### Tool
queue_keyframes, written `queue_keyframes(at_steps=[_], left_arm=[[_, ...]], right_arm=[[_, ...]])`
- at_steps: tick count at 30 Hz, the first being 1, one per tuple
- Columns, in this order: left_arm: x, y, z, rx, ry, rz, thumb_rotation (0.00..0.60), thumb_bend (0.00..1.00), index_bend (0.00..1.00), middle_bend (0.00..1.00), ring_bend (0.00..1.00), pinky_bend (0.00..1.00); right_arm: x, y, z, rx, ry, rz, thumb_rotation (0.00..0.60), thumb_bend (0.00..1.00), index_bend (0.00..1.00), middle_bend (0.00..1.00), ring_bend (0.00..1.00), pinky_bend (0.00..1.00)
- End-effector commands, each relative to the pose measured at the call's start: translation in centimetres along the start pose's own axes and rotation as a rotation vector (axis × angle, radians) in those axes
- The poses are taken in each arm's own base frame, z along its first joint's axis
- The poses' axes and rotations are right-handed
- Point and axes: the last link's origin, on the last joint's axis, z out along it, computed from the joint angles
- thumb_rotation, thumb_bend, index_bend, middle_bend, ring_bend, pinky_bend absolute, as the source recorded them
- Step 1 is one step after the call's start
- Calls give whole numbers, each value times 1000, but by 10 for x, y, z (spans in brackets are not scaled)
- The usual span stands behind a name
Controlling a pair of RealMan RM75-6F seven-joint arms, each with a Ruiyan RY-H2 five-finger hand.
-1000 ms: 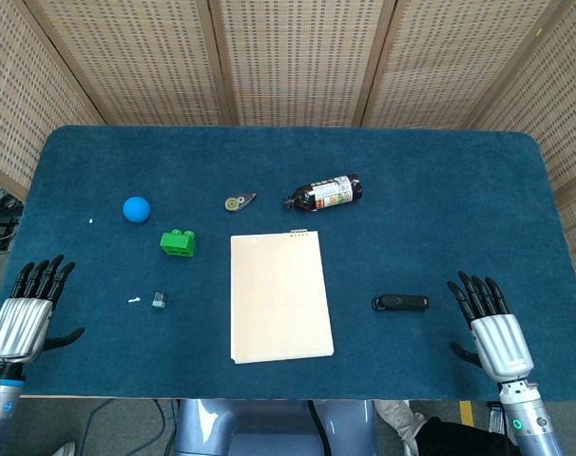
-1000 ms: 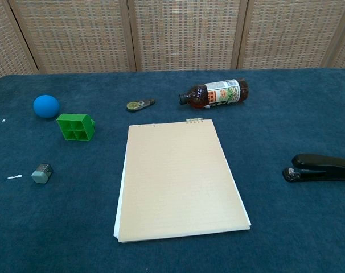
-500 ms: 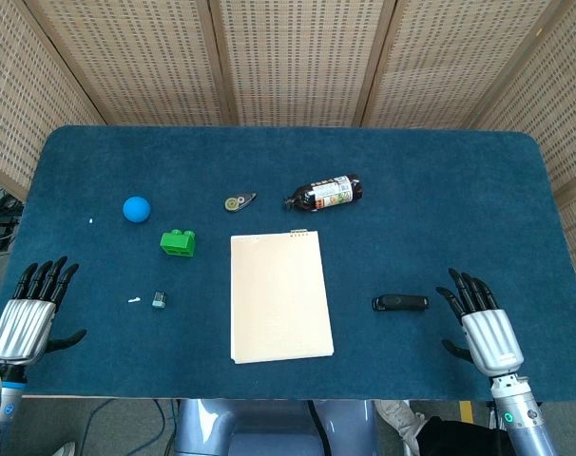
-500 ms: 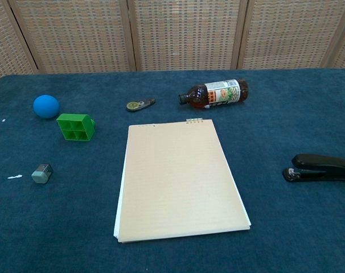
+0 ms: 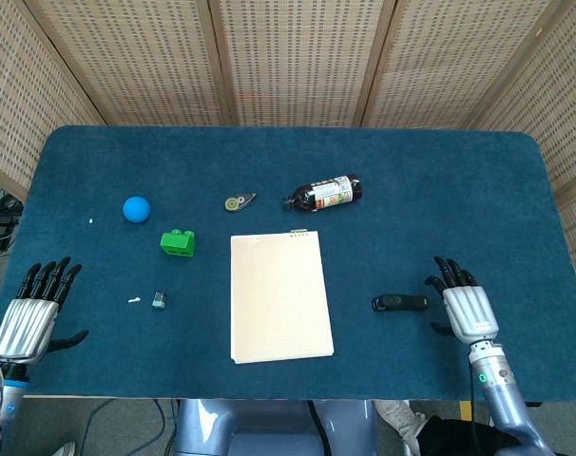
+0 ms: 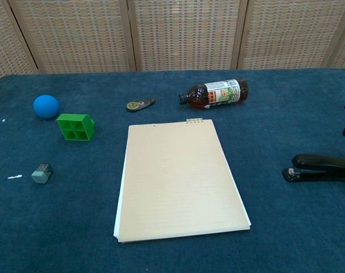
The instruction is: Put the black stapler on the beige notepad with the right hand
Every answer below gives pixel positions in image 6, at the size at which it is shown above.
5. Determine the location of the blue ball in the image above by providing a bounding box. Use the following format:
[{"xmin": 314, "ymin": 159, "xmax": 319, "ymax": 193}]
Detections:
[{"xmin": 33, "ymin": 94, "xmax": 60, "ymax": 119}]

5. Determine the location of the green grid box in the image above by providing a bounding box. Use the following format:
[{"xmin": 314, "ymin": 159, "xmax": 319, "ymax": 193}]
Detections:
[{"xmin": 56, "ymin": 113, "xmax": 97, "ymax": 142}]

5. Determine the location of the woven folding screen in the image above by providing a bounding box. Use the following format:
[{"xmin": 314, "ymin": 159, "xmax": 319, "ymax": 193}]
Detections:
[{"xmin": 0, "ymin": 0, "xmax": 345, "ymax": 84}]

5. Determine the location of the dark correction tape dispenser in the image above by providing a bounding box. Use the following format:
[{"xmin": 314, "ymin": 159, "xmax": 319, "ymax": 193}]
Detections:
[{"xmin": 125, "ymin": 98, "xmax": 157, "ymax": 113}]

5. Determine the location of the grey green pencil sharpener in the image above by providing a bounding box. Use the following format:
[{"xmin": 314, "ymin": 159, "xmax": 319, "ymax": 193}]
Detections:
[{"xmin": 31, "ymin": 163, "xmax": 54, "ymax": 184}]

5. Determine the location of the yellow spiral notepad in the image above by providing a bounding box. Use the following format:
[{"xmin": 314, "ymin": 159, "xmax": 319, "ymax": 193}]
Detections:
[{"xmin": 113, "ymin": 117, "xmax": 252, "ymax": 244}]

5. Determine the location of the black stapler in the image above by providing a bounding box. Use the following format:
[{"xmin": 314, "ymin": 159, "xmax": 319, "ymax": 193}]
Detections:
[{"xmin": 282, "ymin": 154, "xmax": 345, "ymax": 183}]

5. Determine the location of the brown tea bottle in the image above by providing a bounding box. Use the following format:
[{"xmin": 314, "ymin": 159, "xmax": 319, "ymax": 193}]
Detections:
[{"xmin": 178, "ymin": 78, "xmax": 250, "ymax": 110}]

